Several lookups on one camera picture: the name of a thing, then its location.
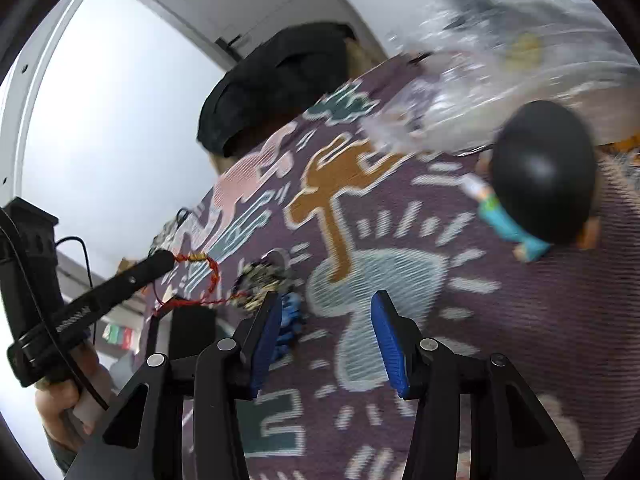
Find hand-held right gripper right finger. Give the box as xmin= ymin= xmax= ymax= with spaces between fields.
xmin=370 ymin=290 xmax=586 ymax=480

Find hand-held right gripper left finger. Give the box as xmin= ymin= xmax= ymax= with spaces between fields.
xmin=64 ymin=290 xmax=284 ymax=480

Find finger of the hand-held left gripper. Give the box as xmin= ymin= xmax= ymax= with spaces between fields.
xmin=51 ymin=249 xmax=177 ymax=335

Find black jewelry box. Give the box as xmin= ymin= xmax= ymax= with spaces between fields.
xmin=145 ymin=304 xmax=236 ymax=361

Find red string bracelet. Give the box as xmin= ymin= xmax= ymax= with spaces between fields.
xmin=151 ymin=252 xmax=251 ymax=317

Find person's left hand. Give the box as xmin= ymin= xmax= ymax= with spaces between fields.
xmin=35 ymin=340 xmax=120 ymax=453

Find green and red packets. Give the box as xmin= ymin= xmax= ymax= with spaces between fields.
xmin=102 ymin=324 xmax=140 ymax=352

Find purple printed blanket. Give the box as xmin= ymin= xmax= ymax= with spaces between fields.
xmin=140 ymin=55 xmax=637 ymax=480

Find black-haired toy figurine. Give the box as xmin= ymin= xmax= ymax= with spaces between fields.
xmin=475 ymin=100 xmax=604 ymax=264

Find black cloth on chair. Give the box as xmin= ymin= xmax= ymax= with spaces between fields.
xmin=196 ymin=22 xmax=359 ymax=159

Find clear plastic bag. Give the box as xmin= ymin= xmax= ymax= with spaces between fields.
xmin=360 ymin=0 xmax=640 ymax=157

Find thin black cable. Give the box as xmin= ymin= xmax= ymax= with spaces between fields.
xmin=55 ymin=236 xmax=99 ymax=342

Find black wire rack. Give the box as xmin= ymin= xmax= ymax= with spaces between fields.
xmin=149 ymin=207 xmax=190 ymax=257

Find black door handle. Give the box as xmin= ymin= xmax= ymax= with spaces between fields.
xmin=215 ymin=34 xmax=252 ymax=61

